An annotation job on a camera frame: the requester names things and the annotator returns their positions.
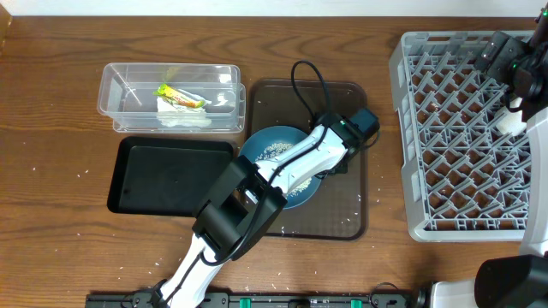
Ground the white cup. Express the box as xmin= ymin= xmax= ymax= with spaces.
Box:
xmin=496 ymin=106 xmax=527 ymax=137

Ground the large dark blue plate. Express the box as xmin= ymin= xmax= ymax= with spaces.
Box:
xmin=239 ymin=126 xmax=321 ymax=210

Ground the green yellow snack wrapper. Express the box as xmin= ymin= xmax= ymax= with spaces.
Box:
xmin=153 ymin=84 xmax=206 ymax=109

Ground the white tissue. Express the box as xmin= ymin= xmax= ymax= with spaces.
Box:
xmin=156 ymin=98 xmax=211 ymax=127

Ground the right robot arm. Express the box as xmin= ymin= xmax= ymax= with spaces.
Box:
xmin=412 ymin=8 xmax=547 ymax=308

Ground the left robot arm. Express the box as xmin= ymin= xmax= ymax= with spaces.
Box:
xmin=149 ymin=109 xmax=380 ymax=307

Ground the grey dishwasher rack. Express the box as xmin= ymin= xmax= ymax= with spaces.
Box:
xmin=389 ymin=31 xmax=531 ymax=242

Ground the dark brown serving tray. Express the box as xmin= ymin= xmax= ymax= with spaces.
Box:
xmin=246 ymin=79 xmax=367 ymax=240

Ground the pile of white rice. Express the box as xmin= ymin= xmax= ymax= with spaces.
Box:
xmin=255 ymin=142 xmax=312 ymax=197

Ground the black plastic tray bin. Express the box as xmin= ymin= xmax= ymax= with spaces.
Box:
xmin=106 ymin=136 xmax=233 ymax=217

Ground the clear plastic bin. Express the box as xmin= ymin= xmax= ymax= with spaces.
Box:
xmin=98 ymin=62 xmax=246 ymax=134

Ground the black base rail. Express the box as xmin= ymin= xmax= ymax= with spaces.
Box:
xmin=85 ymin=292 xmax=412 ymax=308

